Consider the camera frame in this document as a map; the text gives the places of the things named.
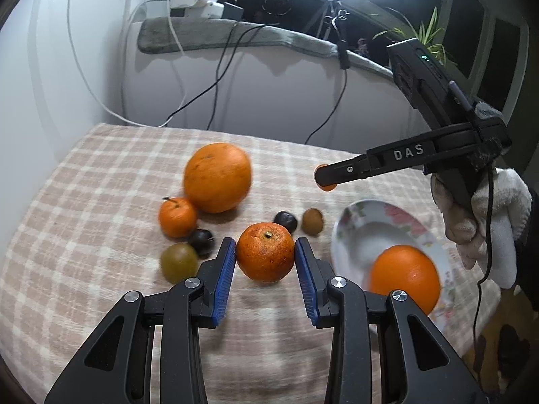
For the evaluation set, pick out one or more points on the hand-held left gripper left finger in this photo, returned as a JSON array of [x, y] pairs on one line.
[[225, 277]]

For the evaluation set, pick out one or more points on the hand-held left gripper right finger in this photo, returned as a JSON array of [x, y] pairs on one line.
[[304, 277]]

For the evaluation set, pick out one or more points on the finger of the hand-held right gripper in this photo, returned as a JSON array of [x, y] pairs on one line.
[[341, 171]]

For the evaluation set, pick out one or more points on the tiny orange kumquat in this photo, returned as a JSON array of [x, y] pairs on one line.
[[328, 186]]

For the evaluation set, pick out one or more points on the dark plum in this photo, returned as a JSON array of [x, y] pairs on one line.
[[201, 242], [286, 221]]

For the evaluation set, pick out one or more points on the dark speckled orange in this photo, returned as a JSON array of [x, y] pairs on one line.
[[265, 252]]

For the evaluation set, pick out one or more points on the white floral plate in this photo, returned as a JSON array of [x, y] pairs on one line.
[[366, 240]]

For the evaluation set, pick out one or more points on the small tangerine with stem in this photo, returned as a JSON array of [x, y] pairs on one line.
[[177, 217]]

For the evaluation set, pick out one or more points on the large orange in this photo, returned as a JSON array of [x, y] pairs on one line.
[[217, 178]]

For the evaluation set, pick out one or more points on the smooth medium orange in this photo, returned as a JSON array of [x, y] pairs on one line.
[[404, 277]]

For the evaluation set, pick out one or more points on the person's right hand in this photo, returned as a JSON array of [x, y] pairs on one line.
[[501, 219]]

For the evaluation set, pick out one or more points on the potted spider plant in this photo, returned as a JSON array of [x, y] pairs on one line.
[[421, 33]]

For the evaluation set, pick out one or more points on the brown kiwi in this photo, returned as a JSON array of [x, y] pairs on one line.
[[312, 221], [179, 263]]

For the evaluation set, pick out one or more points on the beige checked blanket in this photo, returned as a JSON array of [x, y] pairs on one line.
[[105, 219]]

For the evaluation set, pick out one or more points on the black power adapter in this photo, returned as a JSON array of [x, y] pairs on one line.
[[232, 11]]

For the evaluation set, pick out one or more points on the grey sill mat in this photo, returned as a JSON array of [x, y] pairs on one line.
[[202, 35]]

